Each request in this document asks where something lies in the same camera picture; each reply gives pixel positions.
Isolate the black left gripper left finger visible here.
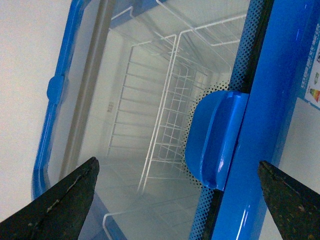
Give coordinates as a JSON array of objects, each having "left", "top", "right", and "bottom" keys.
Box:
[{"left": 0, "top": 157, "right": 100, "bottom": 240}]

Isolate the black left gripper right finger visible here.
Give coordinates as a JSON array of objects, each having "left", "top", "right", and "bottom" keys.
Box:
[{"left": 257, "top": 161, "right": 320, "bottom": 240}]

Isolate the sliding glass freezer lid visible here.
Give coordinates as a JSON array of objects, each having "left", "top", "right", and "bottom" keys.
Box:
[{"left": 34, "top": 0, "right": 273, "bottom": 240}]

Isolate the energy label sticker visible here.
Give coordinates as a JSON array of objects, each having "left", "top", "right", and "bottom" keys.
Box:
[{"left": 299, "top": 22, "right": 320, "bottom": 110}]

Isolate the white chest freezer blue rim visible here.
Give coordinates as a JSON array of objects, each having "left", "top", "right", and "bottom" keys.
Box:
[{"left": 31, "top": 0, "right": 320, "bottom": 240}]

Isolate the white wire freezer basket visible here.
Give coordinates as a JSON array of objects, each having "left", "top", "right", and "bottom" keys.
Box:
[{"left": 102, "top": 0, "right": 251, "bottom": 240}]

